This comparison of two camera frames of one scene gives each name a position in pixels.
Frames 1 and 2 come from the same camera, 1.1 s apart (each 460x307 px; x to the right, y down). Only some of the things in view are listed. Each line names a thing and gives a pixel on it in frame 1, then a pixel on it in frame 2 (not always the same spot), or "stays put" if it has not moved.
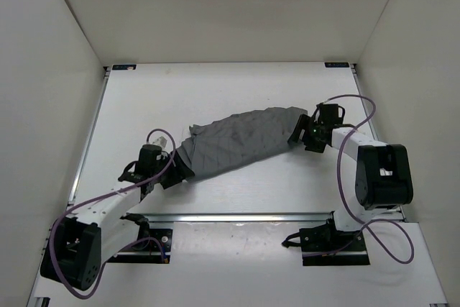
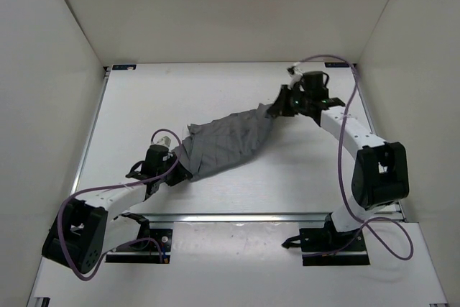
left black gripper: (179, 172) stays put
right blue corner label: (337, 65) stays put
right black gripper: (305, 123) to (279, 108)
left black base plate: (153, 246) stays put
